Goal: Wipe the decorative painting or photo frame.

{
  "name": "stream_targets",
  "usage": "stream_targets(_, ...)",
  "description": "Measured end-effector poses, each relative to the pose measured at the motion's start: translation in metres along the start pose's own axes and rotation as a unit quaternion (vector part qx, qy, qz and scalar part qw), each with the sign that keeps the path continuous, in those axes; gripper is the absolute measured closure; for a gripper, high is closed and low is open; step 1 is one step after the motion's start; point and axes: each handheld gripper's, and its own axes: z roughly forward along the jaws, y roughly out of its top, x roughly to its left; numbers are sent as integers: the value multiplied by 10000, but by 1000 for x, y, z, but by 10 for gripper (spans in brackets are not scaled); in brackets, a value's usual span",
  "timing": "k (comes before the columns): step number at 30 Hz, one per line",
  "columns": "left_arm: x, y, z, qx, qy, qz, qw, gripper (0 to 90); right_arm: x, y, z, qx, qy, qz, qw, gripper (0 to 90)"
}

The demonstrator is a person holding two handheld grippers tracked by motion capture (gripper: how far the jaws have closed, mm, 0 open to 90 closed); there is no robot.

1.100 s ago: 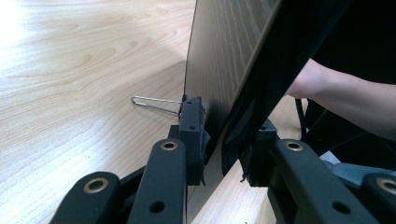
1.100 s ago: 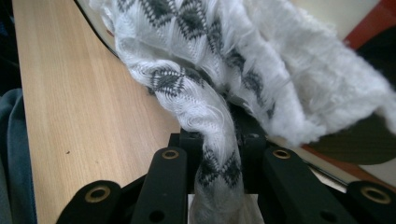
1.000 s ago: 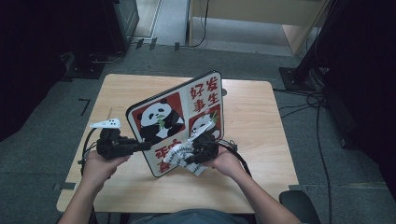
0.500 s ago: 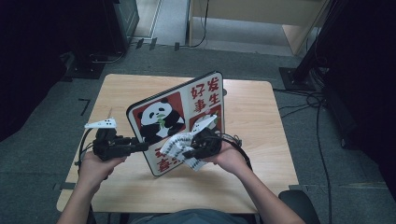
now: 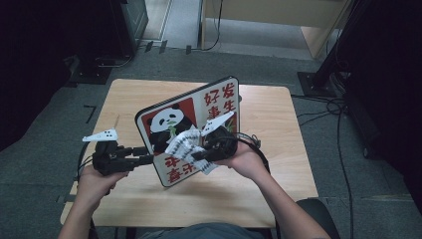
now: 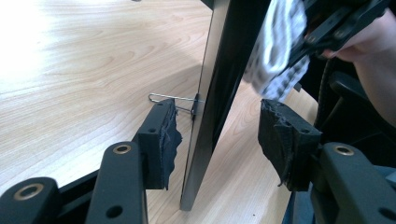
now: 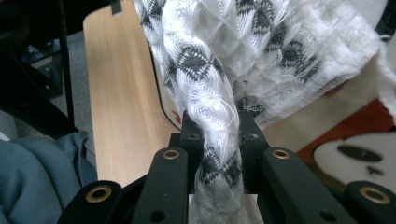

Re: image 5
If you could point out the black tape strip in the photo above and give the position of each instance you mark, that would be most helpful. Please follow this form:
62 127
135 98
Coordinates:
149 46
188 49
163 46

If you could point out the dark curtain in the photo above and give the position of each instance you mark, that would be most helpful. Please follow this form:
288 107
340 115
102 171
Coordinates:
391 66
33 49

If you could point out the angled black tape mark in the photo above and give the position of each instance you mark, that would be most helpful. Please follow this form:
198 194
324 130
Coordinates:
91 111

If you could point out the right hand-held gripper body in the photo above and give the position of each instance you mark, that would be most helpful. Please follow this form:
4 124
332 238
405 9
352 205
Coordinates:
220 144

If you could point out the dark grey cabinet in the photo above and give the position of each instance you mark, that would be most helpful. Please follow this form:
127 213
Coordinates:
136 16

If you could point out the panda sign board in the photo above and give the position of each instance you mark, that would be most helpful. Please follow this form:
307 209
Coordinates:
166 122

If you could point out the white checkered cloth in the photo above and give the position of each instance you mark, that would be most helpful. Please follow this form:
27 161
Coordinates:
182 146

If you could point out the grey tape strip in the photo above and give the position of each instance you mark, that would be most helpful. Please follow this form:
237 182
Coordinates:
66 198

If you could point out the person's blue-grey clothing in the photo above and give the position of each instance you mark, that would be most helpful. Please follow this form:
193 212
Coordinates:
202 232

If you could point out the black stand base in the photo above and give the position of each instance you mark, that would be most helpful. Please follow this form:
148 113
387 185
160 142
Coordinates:
89 74

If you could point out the person's right hand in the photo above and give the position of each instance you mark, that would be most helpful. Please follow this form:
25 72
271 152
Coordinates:
247 162

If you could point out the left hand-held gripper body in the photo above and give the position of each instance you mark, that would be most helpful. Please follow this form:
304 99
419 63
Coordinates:
109 159

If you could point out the person's left hand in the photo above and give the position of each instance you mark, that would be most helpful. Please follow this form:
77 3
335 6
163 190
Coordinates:
93 186

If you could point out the black metal stand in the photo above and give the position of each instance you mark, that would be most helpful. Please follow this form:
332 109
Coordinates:
315 84

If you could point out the light wooden cabinet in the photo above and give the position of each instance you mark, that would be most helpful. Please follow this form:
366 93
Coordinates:
265 13

